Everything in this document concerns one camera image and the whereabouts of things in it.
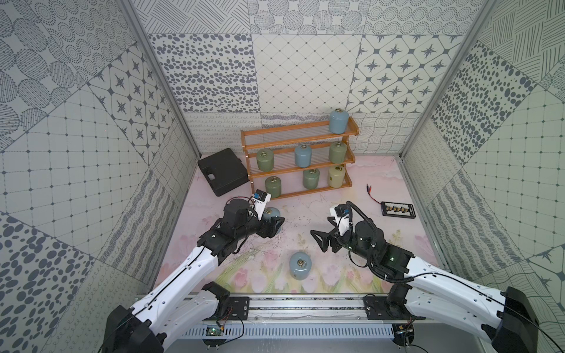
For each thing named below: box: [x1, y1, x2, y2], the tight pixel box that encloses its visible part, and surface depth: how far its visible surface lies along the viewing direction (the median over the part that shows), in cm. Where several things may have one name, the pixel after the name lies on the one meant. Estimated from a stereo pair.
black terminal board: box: [381, 201, 417, 219], surface depth 100 cm
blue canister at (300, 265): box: [289, 251, 313, 281], surface depth 78 cm
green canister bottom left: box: [264, 175, 282, 198], surface depth 100 cm
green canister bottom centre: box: [303, 168, 321, 190], surface depth 103 cm
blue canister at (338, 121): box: [328, 108, 350, 135], surface depth 88 cm
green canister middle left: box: [256, 147, 275, 173], surface depth 92 cm
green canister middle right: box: [328, 141, 348, 164], surface depth 95 cm
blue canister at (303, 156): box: [294, 144, 312, 168], surface depth 94 cm
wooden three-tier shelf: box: [240, 116, 360, 201], surface depth 98 cm
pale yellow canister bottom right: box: [328, 165, 346, 190], surface depth 103 cm
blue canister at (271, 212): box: [263, 206, 281, 221], surface depth 75 cm
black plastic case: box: [197, 147, 251, 197], surface depth 110 cm
